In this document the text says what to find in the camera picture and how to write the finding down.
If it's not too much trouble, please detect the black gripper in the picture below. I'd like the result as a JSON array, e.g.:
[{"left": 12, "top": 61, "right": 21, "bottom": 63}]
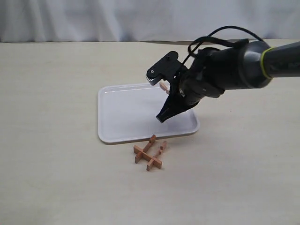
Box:
[{"left": 146, "top": 47, "right": 225, "bottom": 123}]

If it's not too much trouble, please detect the notched wooden piece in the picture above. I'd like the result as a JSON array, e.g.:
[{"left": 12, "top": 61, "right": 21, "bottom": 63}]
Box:
[
  {"left": 146, "top": 141, "right": 167, "bottom": 172},
  {"left": 159, "top": 82, "right": 169, "bottom": 95},
  {"left": 133, "top": 145, "right": 162, "bottom": 169},
  {"left": 134, "top": 135, "right": 156, "bottom": 163}
]

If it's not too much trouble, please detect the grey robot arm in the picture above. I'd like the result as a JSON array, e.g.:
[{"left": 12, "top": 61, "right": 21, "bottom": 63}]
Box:
[{"left": 146, "top": 39, "right": 300, "bottom": 123}]

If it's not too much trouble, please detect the white plastic tray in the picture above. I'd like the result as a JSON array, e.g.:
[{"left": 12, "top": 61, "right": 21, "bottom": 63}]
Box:
[{"left": 97, "top": 83, "right": 200, "bottom": 144}]

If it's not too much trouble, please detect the white backdrop cloth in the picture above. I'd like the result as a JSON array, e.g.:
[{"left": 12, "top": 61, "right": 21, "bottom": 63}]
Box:
[{"left": 0, "top": 0, "right": 300, "bottom": 42}]

